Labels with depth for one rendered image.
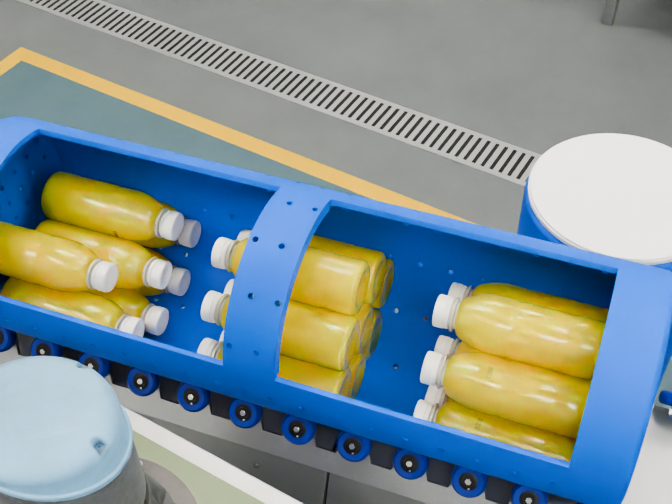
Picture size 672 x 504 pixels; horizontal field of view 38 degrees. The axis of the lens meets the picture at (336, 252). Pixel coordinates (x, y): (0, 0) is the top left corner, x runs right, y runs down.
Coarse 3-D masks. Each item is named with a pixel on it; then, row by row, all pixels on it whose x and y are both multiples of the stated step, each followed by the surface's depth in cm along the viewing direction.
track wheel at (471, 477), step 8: (456, 472) 119; (464, 472) 119; (472, 472) 119; (456, 480) 120; (464, 480) 119; (472, 480) 119; (480, 480) 119; (456, 488) 120; (464, 488) 119; (472, 488) 119; (480, 488) 119; (464, 496) 120; (472, 496) 119
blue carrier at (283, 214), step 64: (0, 128) 126; (64, 128) 129; (0, 192) 131; (192, 192) 138; (256, 192) 132; (320, 192) 118; (192, 256) 142; (256, 256) 111; (448, 256) 128; (512, 256) 124; (576, 256) 110; (0, 320) 126; (64, 320) 120; (192, 320) 139; (256, 320) 110; (384, 320) 134; (640, 320) 102; (192, 384) 122; (256, 384) 114; (384, 384) 131; (640, 384) 100; (448, 448) 109; (512, 448) 106; (576, 448) 102; (640, 448) 101
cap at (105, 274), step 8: (104, 264) 125; (112, 264) 125; (96, 272) 124; (104, 272) 124; (112, 272) 126; (96, 280) 124; (104, 280) 124; (112, 280) 126; (96, 288) 125; (104, 288) 124; (112, 288) 126
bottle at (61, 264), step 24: (0, 240) 126; (24, 240) 126; (48, 240) 126; (72, 240) 127; (0, 264) 126; (24, 264) 125; (48, 264) 124; (72, 264) 124; (96, 264) 125; (72, 288) 125
